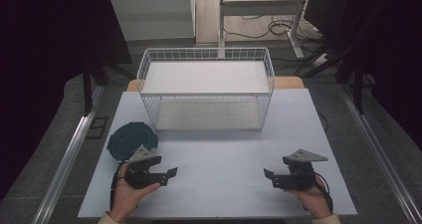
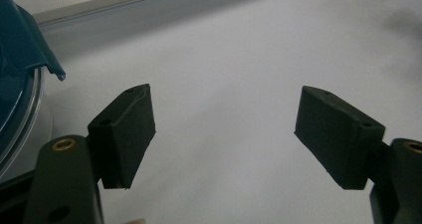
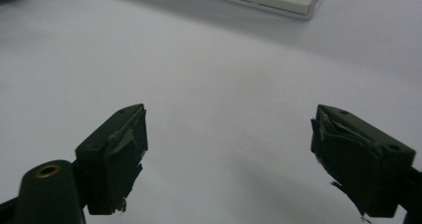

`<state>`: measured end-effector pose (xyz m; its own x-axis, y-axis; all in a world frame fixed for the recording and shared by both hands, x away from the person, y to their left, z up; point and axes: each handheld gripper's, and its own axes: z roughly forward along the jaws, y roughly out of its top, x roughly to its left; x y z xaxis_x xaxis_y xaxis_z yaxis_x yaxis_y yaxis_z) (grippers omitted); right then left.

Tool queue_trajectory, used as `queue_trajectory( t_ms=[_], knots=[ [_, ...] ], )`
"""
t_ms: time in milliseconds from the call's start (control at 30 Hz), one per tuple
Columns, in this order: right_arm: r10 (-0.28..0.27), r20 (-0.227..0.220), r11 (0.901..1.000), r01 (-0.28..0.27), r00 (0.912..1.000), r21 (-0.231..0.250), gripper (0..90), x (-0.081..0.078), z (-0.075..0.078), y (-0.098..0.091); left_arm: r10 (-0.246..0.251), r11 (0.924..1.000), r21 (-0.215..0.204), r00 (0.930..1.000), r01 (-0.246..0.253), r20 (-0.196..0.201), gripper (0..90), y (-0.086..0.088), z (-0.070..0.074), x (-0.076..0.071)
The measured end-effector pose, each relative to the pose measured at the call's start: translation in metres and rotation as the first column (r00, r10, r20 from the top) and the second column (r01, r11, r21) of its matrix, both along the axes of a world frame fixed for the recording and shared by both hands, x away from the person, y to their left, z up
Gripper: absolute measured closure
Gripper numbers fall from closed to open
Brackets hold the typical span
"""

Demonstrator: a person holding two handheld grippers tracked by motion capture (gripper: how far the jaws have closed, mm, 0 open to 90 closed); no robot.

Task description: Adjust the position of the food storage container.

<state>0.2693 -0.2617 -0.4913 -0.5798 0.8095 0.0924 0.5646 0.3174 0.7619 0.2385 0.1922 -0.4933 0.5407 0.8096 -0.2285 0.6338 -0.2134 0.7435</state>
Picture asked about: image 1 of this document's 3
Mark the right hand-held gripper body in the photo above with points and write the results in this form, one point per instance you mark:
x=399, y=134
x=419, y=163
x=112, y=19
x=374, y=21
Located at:
x=300, y=174

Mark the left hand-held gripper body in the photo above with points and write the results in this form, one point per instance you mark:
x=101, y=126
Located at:
x=137, y=176

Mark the dark blue cap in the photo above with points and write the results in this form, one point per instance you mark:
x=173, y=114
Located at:
x=131, y=141

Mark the person's left hand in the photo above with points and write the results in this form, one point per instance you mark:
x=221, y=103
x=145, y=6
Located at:
x=127, y=197

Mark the person's right hand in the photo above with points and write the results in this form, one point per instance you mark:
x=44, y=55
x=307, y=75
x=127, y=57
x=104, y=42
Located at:
x=312, y=200

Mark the black stand leg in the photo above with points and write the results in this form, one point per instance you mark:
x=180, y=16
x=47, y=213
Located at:
x=87, y=91

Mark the white power strip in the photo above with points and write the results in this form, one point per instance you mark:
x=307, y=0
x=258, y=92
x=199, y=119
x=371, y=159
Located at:
x=321, y=59

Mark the black curtain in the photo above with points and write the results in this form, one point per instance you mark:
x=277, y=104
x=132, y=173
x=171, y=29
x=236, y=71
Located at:
x=388, y=44
x=46, y=51

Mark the black floor frame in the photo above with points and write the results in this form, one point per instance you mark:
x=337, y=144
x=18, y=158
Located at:
x=98, y=127

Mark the aluminium rail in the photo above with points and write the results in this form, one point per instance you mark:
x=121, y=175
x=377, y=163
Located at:
x=381, y=151
x=68, y=154

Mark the white metal desk frame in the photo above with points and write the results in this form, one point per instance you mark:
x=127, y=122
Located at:
x=258, y=7

